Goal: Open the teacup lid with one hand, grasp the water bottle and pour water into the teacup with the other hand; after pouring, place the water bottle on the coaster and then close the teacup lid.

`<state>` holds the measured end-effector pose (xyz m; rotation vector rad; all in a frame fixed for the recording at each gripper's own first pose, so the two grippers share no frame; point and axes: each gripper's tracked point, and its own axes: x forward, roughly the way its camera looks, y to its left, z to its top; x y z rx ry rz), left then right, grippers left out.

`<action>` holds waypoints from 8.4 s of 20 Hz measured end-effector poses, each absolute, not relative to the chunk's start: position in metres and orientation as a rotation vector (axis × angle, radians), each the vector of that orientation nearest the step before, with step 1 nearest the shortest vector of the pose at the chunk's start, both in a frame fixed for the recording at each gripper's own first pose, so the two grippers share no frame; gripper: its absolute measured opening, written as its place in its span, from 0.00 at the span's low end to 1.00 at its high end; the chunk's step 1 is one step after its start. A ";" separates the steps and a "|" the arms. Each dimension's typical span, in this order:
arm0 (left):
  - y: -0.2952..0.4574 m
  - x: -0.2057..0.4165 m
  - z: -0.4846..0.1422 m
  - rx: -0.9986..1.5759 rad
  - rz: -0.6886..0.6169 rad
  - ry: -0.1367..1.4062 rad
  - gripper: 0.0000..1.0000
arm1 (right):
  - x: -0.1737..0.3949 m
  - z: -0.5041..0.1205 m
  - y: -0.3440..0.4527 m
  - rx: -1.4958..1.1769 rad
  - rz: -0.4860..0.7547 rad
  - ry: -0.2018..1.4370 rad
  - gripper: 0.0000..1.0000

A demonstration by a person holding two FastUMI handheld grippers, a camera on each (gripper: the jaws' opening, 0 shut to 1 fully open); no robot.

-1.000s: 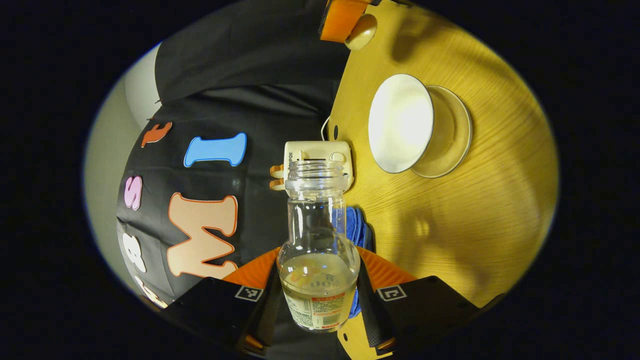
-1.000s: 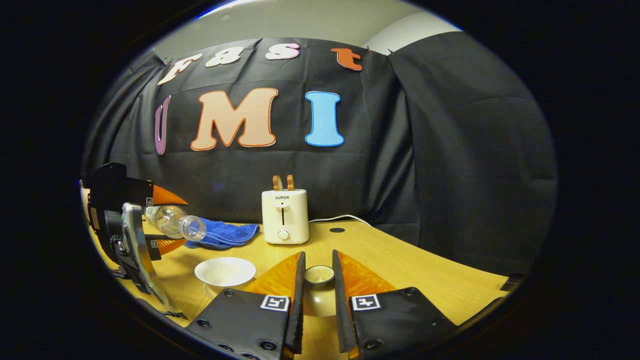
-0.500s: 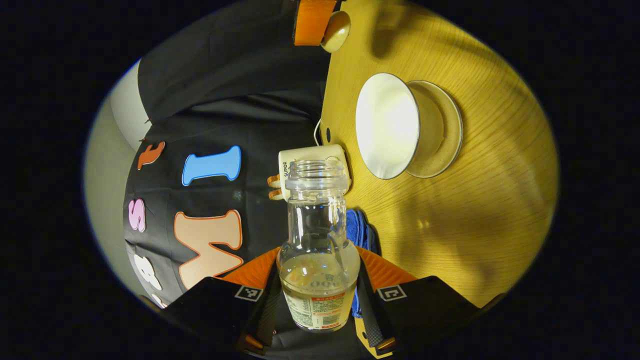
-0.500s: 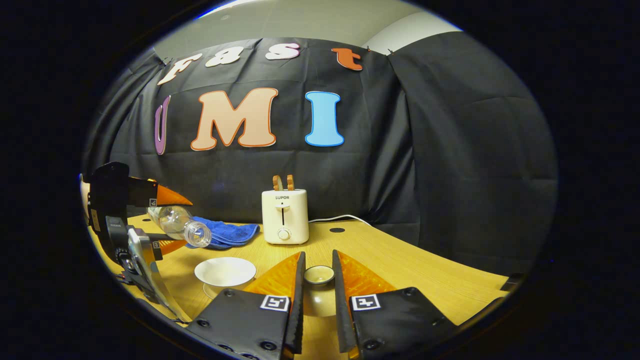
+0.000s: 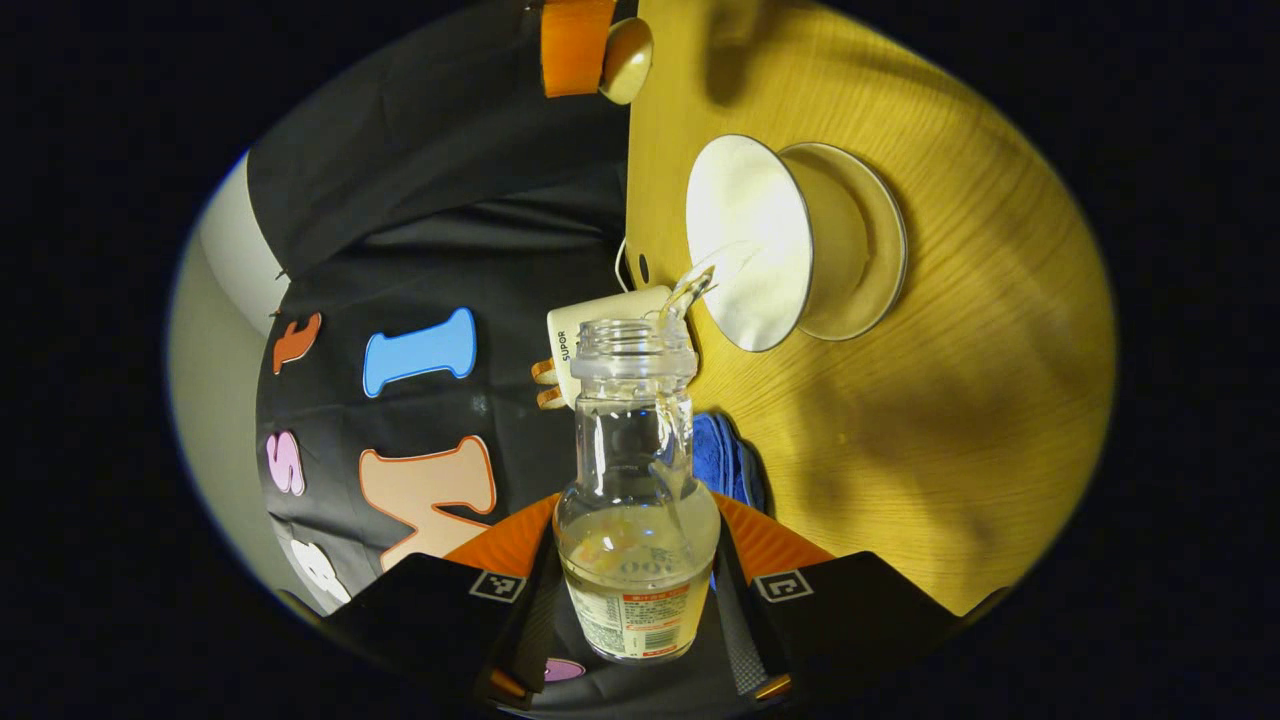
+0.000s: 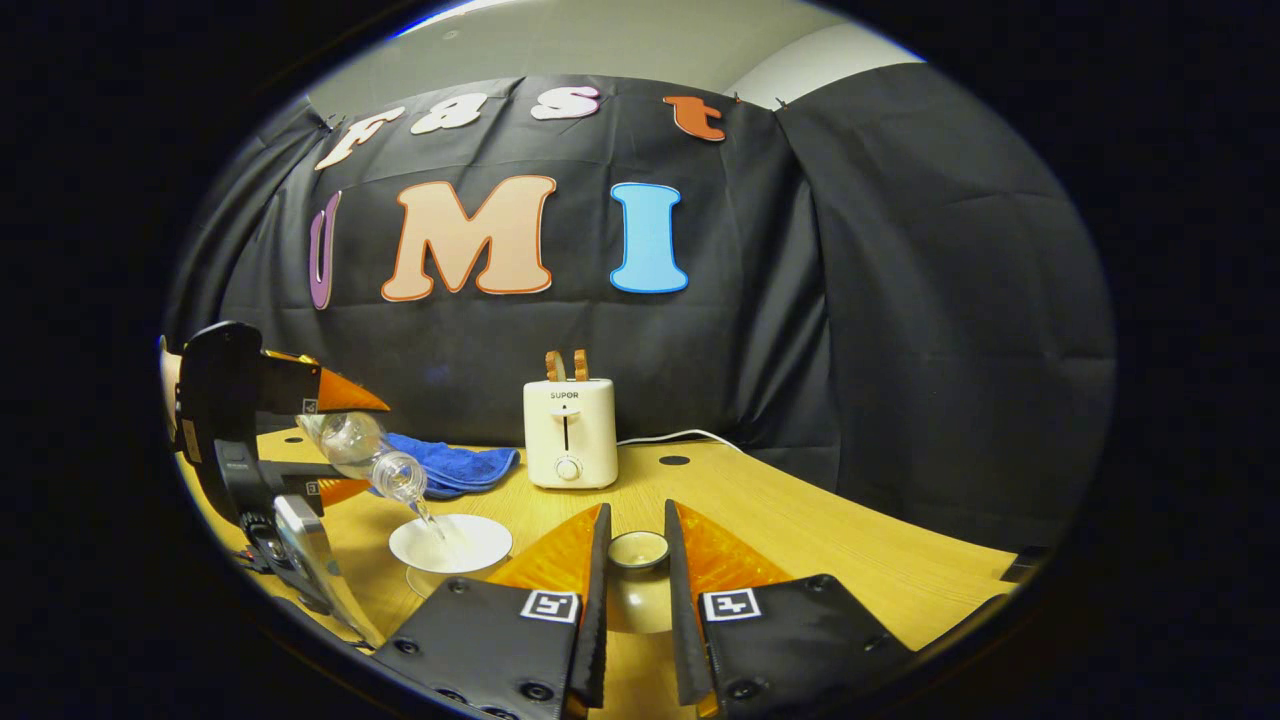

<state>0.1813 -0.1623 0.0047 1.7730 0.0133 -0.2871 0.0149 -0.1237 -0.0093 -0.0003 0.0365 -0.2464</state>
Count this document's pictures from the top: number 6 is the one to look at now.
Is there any blue towel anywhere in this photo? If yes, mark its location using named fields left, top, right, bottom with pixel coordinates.
left=380, top=432, right=520, bottom=499

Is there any black backdrop cloth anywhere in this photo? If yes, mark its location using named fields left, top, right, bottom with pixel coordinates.
left=165, top=60, right=1116, bottom=551

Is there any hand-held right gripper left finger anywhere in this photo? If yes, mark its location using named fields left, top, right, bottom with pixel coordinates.
left=370, top=503, right=613, bottom=720

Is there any white toaster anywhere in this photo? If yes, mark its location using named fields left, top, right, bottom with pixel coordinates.
left=523, top=378, right=619, bottom=490

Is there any small black box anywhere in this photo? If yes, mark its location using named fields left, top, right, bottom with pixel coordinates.
left=1000, top=546, right=1051, bottom=584

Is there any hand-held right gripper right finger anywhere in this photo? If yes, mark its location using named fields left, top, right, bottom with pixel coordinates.
left=664, top=500, right=916, bottom=720

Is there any clear plastic water bottle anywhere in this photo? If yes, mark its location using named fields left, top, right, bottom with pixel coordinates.
left=297, top=410, right=446, bottom=541

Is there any white power cable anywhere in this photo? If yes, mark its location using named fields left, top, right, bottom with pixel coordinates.
left=617, top=429, right=746, bottom=453

